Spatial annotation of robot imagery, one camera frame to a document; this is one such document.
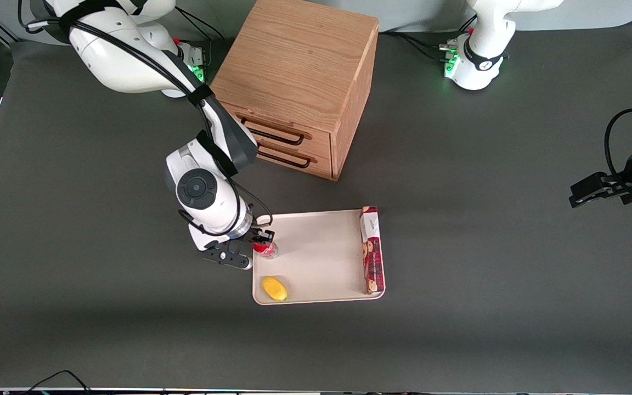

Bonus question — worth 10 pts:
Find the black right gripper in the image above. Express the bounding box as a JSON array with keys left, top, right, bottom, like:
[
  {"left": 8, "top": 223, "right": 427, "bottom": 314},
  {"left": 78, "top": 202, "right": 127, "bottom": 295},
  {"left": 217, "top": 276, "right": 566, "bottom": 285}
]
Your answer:
[{"left": 239, "top": 227, "right": 276, "bottom": 250}]

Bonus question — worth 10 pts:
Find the beige rectangular tray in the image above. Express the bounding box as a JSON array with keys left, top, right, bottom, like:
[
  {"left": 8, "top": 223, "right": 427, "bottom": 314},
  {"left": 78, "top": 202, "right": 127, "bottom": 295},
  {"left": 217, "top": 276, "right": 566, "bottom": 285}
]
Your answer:
[{"left": 252, "top": 209, "right": 386, "bottom": 306}]

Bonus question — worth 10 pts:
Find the yellow lemon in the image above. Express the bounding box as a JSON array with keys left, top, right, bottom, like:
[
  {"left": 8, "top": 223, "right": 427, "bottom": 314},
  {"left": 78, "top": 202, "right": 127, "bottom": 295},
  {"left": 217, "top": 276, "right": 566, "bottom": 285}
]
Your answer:
[{"left": 262, "top": 276, "right": 288, "bottom": 302}]

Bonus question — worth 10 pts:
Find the red tartan cookie box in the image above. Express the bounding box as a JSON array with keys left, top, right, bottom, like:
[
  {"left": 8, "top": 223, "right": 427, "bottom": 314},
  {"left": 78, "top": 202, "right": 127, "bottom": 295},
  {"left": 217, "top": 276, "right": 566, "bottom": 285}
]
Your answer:
[{"left": 360, "top": 206, "right": 386, "bottom": 296}]

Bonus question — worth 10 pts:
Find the wooden two-drawer cabinet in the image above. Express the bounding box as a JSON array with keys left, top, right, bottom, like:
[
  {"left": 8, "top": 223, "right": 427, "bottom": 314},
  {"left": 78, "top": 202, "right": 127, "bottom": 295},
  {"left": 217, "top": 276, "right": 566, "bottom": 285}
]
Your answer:
[{"left": 206, "top": 0, "right": 380, "bottom": 182}]

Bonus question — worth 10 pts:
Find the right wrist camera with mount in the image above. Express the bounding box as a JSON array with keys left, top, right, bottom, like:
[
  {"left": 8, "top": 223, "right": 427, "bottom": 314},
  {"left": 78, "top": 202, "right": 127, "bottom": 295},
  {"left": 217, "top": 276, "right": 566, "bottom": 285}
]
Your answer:
[{"left": 189, "top": 222, "right": 253, "bottom": 271}]

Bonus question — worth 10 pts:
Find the black metal drawer handle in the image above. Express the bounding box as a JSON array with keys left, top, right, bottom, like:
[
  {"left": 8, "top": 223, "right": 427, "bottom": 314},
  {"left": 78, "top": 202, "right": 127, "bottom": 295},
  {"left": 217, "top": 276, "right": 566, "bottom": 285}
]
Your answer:
[
  {"left": 240, "top": 117, "right": 305, "bottom": 146},
  {"left": 255, "top": 144, "right": 312, "bottom": 169}
]

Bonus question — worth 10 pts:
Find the black cable along right arm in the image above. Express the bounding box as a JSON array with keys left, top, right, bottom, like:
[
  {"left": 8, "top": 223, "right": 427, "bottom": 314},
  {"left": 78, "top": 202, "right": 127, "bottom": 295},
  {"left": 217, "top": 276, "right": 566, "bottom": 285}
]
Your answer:
[{"left": 18, "top": 0, "right": 274, "bottom": 236}]

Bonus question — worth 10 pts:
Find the black right arm base cable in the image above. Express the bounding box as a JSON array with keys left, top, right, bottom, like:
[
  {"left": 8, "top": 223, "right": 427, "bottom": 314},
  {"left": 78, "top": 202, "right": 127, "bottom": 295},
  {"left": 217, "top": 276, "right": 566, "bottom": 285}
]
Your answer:
[{"left": 176, "top": 5, "right": 224, "bottom": 40}]

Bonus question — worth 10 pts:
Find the black arm base cable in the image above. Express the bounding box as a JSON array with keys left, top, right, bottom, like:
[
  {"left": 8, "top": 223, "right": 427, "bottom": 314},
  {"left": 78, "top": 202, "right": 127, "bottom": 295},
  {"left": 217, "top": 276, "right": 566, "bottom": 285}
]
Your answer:
[
  {"left": 379, "top": 30, "right": 454, "bottom": 62},
  {"left": 176, "top": 5, "right": 224, "bottom": 40}
]

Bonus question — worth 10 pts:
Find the thin black curved cable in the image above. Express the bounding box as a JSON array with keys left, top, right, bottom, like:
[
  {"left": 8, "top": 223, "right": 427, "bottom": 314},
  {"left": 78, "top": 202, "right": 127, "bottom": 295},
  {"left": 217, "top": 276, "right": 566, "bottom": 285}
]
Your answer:
[{"left": 20, "top": 370, "right": 93, "bottom": 395}]

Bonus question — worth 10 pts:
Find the black left arm base cable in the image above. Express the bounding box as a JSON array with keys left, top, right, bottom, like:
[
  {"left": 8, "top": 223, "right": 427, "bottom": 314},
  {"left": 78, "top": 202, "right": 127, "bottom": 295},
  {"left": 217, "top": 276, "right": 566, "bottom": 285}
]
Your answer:
[{"left": 379, "top": 30, "right": 454, "bottom": 62}]

